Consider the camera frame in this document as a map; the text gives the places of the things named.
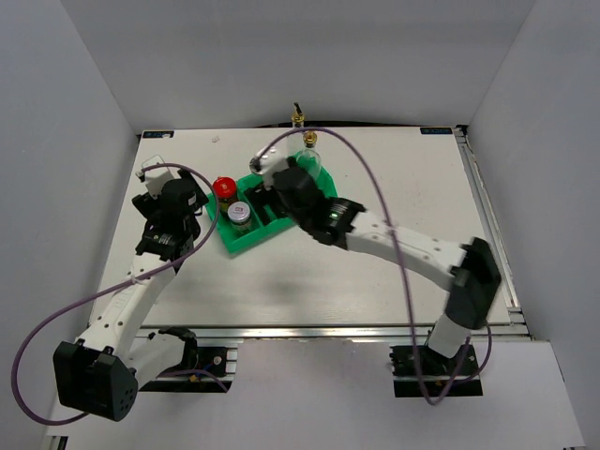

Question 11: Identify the red lid dark sauce jar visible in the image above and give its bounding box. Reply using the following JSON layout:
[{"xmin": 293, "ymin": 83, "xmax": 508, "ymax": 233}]
[{"xmin": 213, "ymin": 176, "xmax": 238, "ymax": 218}]

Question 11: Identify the small red label spice jar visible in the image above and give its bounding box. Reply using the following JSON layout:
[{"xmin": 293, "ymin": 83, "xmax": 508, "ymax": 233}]
[{"xmin": 227, "ymin": 201, "xmax": 252, "ymax": 234}]

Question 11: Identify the glass bottle gold black pourer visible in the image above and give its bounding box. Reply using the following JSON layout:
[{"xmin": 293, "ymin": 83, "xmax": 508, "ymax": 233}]
[{"xmin": 296, "ymin": 130, "xmax": 322, "ymax": 179}]

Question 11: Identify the glass bottle with dark bottom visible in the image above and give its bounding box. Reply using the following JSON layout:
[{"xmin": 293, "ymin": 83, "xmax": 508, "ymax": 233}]
[{"xmin": 291, "ymin": 102, "xmax": 305, "ymax": 128}]

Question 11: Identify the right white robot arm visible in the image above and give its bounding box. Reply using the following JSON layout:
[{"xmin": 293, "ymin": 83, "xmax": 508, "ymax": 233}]
[{"xmin": 250, "ymin": 158, "xmax": 502, "ymax": 374}]

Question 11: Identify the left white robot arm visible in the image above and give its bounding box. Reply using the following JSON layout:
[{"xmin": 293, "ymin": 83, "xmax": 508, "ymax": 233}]
[{"xmin": 52, "ymin": 164, "xmax": 208, "ymax": 422}]

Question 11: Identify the left blue table label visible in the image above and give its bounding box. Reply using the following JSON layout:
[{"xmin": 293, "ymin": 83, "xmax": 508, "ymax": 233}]
[{"xmin": 142, "ymin": 130, "xmax": 174, "ymax": 140}]

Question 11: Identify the blue table label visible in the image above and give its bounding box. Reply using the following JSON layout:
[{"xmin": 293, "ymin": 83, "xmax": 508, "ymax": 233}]
[
  {"xmin": 420, "ymin": 127, "xmax": 454, "ymax": 136},
  {"xmin": 142, "ymin": 130, "xmax": 174, "ymax": 140}
]

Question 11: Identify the right blue table label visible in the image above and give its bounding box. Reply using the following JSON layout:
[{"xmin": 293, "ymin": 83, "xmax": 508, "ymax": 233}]
[{"xmin": 420, "ymin": 127, "xmax": 454, "ymax": 136}]

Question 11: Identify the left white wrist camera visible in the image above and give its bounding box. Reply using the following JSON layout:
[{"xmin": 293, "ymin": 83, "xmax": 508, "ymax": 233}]
[{"xmin": 136, "ymin": 155, "xmax": 174, "ymax": 200}]

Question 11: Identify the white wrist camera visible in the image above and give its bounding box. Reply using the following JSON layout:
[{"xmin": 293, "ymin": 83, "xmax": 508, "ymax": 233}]
[
  {"xmin": 136, "ymin": 155, "xmax": 174, "ymax": 200},
  {"xmin": 249, "ymin": 146, "xmax": 289, "ymax": 190}
]

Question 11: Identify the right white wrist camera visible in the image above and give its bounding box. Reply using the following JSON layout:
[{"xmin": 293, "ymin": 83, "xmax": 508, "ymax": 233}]
[{"xmin": 249, "ymin": 146, "xmax": 289, "ymax": 190}]

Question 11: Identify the front aluminium table rail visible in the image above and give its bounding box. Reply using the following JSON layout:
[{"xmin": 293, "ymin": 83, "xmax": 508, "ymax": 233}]
[{"xmin": 136, "ymin": 323, "xmax": 531, "ymax": 341}]

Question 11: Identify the aluminium table rail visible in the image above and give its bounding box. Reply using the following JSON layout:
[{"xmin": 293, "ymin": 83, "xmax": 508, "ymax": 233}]
[
  {"xmin": 136, "ymin": 323, "xmax": 531, "ymax": 341},
  {"xmin": 453, "ymin": 125, "xmax": 533, "ymax": 340}
]

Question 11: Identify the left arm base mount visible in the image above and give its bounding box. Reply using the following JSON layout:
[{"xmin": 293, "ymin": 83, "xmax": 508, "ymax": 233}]
[{"xmin": 140, "ymin": 327, "xmax": 237, "ymax": 394}]

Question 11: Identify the right aluminium table rail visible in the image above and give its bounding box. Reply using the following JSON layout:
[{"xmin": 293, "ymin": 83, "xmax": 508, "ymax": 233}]
[{"xmin": 453, "ymin": 125, "xmax": 533, "ymax": 340}]

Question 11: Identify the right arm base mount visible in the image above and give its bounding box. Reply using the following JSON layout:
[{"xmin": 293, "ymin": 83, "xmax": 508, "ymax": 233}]
[{"xmin": 389, "ymin": 345, "xmax": 484, "ymax": 398}]

